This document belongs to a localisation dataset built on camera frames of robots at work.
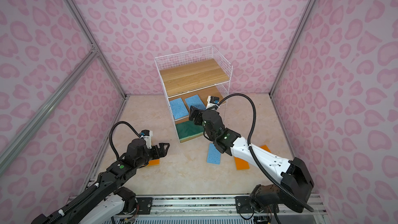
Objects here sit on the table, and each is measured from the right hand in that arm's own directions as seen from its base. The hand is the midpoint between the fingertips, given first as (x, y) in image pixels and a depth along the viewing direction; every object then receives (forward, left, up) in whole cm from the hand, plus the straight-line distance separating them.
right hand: (197, 107), depth 74 cm
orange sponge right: (-16, -24, -30) cm, 41 cm away
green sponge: (+4, +7, -27) cm, 28 cm away
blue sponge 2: (+7, +1, -4) cm, 8 cm away
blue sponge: (+2, +10, -4) cm, 10 cm away
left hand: (-11, +18, -17) cm, 27 cm away
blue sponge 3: (-12, -8, -29) cm, 32 cm away
